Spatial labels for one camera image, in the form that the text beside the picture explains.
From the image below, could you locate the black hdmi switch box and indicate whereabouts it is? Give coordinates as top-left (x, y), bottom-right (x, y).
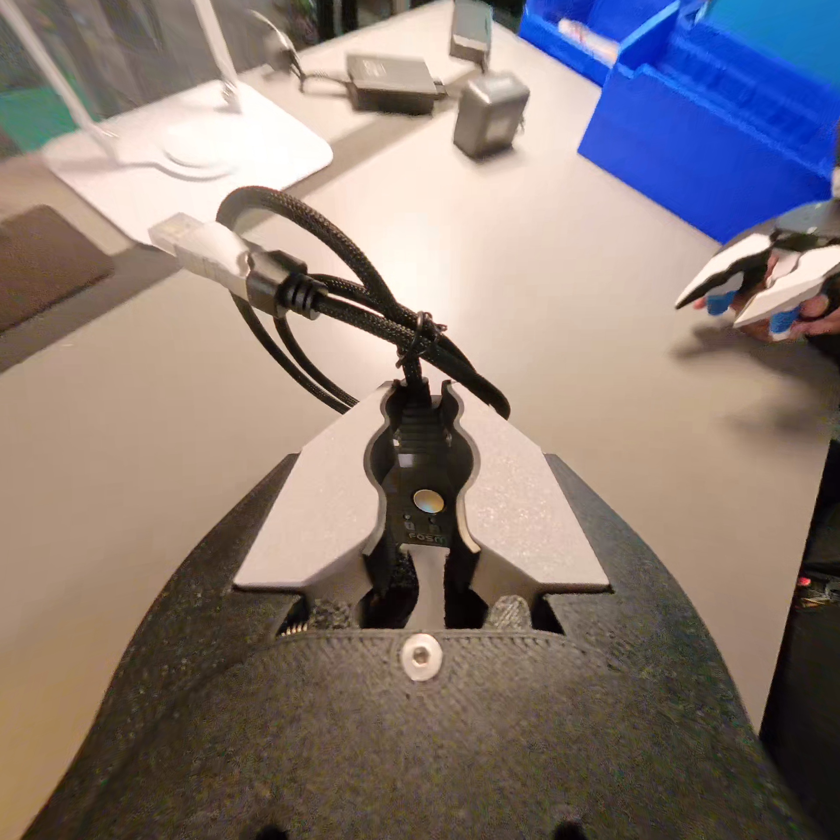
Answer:
top-left (386, 449), bottom-right (462, 549)

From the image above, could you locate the small grey box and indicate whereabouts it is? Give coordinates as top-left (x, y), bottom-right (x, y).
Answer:
top-left (449, 0), bottom-right (494, 64)

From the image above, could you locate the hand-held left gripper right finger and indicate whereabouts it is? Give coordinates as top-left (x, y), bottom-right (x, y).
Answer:
top-left (441, 379), bottom-right (614, 614)

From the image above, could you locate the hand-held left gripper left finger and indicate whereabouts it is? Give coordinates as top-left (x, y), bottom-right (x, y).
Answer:
top-left (233, 379), bottom-right (401, 618)

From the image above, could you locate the black power cord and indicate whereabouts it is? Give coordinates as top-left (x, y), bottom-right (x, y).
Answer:
top-left (252, 10), bottom-right (352, 93)

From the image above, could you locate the black twist tie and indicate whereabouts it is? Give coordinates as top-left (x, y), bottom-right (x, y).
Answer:
top-left (395, 310), bottom-right (448, 371)

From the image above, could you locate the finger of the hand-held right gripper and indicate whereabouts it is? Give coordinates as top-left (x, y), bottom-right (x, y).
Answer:
top-left (675, 233), bottom-right (777, 317)
top-left (731, 245), bottom-right (840, 341)

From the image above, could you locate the large blue bin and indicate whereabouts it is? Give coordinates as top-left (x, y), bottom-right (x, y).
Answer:
top-left (577, 0), bottom-right (840, 245)

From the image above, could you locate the blue bin with dividers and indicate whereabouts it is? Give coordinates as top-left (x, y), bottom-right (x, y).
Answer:
top-left (518, 0), bottom-right (683, 86)

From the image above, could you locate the grey cube charger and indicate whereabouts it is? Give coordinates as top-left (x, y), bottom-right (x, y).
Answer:
top-left (453, 72), bottom-right (531, 160)

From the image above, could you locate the white desk stand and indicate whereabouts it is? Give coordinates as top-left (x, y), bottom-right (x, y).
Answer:
top-left (0, 0), bottom-right (336, 247)

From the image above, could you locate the person's right hand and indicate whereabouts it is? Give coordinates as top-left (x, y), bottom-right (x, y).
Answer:
top-left (734, 255), bottom-right (840, 343)

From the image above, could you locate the black braided switch cable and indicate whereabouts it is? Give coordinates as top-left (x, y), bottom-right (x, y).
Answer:
top-left (147, 185), bottom-right (513, 454)

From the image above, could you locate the flat grey power brick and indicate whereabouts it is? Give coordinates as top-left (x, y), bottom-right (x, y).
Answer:
top-left (346, 54), bottom-right (448, 117)

